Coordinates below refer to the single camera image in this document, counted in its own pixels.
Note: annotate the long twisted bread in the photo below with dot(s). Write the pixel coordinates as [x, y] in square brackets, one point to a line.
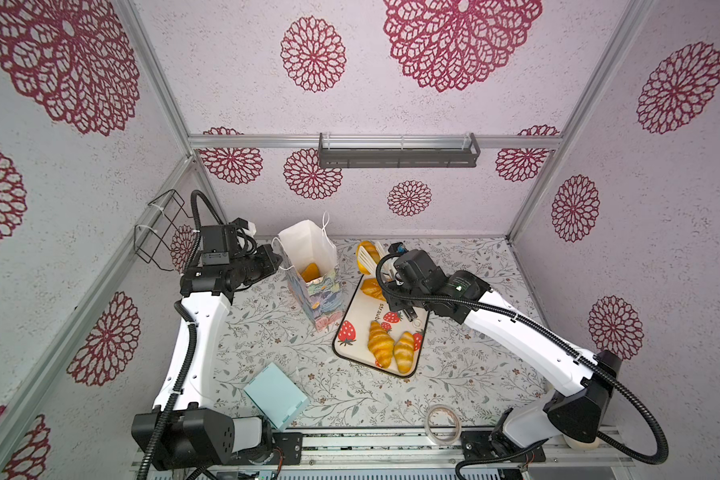
[372, 288]

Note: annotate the beige brush block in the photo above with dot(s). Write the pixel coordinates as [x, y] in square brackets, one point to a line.
[581, 446]

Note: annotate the clear tape roll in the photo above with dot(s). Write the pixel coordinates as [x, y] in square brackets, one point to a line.
[442, 425]

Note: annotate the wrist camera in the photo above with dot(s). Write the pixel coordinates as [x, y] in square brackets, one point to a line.
[416, 272]
[221, 244]

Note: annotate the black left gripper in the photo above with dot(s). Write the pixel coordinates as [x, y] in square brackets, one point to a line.
[266, 257]

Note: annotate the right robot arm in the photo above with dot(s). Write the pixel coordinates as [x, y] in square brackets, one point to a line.
[582, 382]

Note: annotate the black wire basket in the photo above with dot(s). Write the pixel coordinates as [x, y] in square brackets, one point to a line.
[166, 242]

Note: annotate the light green box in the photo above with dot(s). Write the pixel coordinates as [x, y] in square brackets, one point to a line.
[276, 396]

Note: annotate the strawberry print bread tray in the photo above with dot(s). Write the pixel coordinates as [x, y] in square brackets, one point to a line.
[351, 339]

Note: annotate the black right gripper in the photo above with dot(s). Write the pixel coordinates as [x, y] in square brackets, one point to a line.
[392, 300]

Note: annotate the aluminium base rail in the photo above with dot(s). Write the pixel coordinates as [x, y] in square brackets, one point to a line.
[408, 453]

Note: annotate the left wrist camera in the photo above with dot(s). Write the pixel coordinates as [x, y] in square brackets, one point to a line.
[221, 244]

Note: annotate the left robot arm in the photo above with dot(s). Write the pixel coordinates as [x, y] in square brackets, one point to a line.
[182, 430]

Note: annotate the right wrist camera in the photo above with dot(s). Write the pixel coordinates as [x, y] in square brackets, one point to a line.
[416, 272]

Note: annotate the floral paper bag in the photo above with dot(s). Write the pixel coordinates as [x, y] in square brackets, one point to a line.
[308, 242]

